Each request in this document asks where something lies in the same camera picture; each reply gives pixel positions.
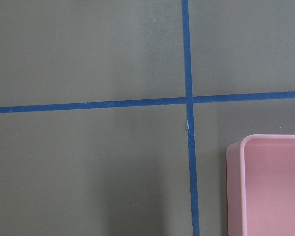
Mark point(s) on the coral pink bin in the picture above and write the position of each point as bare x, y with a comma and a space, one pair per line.
261, 186

